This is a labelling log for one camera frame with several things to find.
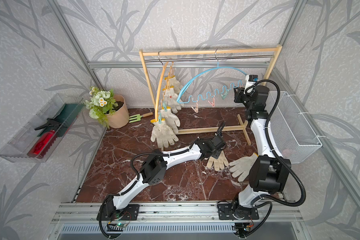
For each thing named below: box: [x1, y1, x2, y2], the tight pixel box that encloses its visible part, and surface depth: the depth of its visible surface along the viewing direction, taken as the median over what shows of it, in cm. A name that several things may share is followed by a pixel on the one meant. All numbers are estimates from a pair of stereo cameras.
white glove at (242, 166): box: [228, 152, 259, 182], surface depth 92 cm
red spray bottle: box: [27, 118, 62, 159], surface depth 61 cm
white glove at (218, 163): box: [204, 150, 229, 172], surface depth 93 cm
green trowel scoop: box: [37, 103, 85, 138], surface depth 68 cm
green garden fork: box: [129, 112, 153, 123], surface depth 118 cm
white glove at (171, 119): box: [160, 106, 181, 134], surface depth 84 cm
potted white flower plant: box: [85, 86, 130, 129], surface depth 88 cm
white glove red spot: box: [162, 86, 182, 114], surface depth 91 cm
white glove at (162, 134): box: [150, 118, 179, 150], surface depth 83 cm
